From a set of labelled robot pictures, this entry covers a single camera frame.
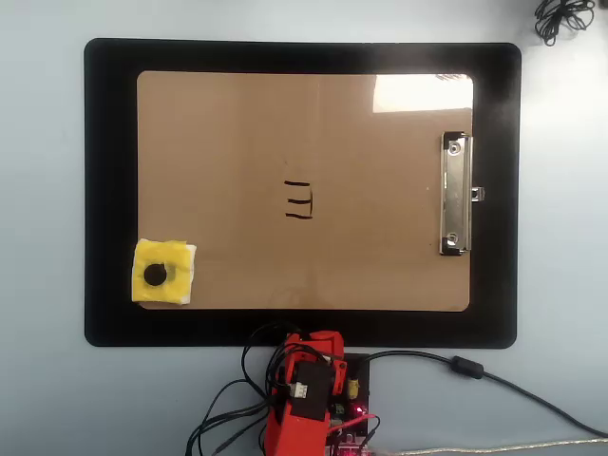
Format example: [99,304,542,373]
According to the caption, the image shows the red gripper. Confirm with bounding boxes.
[283,330,347,366]

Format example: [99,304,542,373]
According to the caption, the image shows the yellow sponge with black knob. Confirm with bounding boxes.
[130,237,199,306]

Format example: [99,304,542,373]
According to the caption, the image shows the black controller circuit board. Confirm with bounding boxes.
[328,352,372,456]

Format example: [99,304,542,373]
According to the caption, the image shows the black marker lines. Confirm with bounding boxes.
[283,179,315,222]

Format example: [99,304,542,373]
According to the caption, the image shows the silver metal clipboard clip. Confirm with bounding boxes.
[438,131,486,257]

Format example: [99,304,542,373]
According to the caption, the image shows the brown clipboard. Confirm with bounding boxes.
[136,70,475,314]

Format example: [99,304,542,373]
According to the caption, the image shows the black rectangular desk mat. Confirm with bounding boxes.
[84,38,523,350]

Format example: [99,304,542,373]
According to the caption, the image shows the thin red wire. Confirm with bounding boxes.
[327,412,382,450]

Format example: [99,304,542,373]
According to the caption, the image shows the black arm servo wires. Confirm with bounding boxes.
[184,322,310,456]

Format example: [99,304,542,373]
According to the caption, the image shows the black power cable with ferrite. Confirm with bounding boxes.
[364,350,608,439]

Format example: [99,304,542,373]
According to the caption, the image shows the silver braided USB cable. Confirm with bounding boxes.
[370,437,608,456]

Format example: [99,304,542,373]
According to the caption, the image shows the black bundled cord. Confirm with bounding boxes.
[533,0,597,48]

